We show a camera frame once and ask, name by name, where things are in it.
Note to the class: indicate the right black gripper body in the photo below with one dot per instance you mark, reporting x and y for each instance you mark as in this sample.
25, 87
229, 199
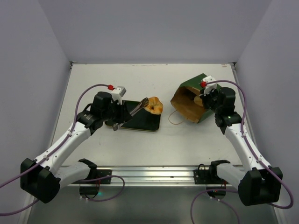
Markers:
208, 100

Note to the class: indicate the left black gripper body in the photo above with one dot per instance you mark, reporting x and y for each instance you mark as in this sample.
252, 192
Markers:
110, 113

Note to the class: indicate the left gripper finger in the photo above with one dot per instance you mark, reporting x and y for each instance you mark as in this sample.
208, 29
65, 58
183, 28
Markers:
123, 118
122, 108

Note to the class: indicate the metal tongs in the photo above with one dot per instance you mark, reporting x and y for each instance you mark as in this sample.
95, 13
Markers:
141, 105

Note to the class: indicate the green paper bag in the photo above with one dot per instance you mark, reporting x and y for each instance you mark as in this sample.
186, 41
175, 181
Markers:
183, 103

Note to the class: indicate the round glazed pastry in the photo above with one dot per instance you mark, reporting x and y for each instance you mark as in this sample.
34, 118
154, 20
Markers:
155, 106

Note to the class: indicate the small round bread roll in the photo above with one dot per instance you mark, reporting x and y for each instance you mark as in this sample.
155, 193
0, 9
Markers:
197, 100

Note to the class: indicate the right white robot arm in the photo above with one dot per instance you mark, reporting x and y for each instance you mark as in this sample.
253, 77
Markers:
259, 182

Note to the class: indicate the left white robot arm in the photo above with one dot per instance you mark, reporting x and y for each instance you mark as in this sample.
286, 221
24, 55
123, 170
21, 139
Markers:
44, 176

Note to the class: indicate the dark green tray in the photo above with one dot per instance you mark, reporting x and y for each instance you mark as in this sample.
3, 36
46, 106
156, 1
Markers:
143, 120

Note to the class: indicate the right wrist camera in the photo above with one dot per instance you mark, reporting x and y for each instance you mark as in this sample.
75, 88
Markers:
208, 84

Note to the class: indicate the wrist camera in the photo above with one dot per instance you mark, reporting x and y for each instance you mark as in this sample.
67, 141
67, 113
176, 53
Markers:
117, 94
208, 84

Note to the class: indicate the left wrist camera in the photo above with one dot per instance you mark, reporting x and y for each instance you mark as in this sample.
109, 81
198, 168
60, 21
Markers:
117, 94

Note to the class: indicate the aluminium rail frame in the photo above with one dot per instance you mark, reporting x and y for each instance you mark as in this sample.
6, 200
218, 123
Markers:
167, 156

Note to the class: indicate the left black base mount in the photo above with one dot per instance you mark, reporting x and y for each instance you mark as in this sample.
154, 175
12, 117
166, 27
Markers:
90, 187

